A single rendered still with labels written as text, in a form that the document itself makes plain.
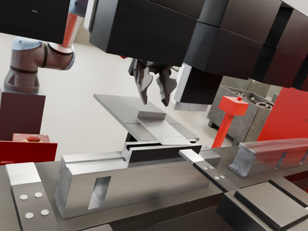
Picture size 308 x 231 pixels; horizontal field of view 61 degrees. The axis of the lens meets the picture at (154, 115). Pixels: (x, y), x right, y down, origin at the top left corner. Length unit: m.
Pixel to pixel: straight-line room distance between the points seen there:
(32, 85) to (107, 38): 0.97
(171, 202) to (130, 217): 0.12
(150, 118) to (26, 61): 0.76
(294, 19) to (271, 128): 0.83
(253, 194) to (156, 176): 0.21
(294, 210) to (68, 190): 0.36
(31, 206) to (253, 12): 0.47
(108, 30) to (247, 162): 0.63
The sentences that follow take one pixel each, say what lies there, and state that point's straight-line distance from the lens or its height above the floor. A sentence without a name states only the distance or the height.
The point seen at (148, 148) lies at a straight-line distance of 0.53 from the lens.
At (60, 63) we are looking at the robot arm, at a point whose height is 0.92.
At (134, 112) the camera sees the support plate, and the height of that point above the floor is 1.00.
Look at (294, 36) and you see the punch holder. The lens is 0.70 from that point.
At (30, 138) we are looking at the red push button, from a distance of 0.87.
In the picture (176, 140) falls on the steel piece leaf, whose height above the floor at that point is 1.00.
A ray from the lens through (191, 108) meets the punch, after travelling 0.57.
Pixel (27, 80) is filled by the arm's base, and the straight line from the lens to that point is 1.31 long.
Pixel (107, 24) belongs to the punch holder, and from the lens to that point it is 0.38.
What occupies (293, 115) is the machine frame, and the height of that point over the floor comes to 1.02.
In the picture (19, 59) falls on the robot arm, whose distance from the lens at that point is 1.29.
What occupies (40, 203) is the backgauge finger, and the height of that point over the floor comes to 1.00.
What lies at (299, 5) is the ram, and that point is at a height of 1.35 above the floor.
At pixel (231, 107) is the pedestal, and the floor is 0.74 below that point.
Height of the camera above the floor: 1.23
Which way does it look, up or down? 19 degrees down
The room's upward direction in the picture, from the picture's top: 18 degrees clockwise
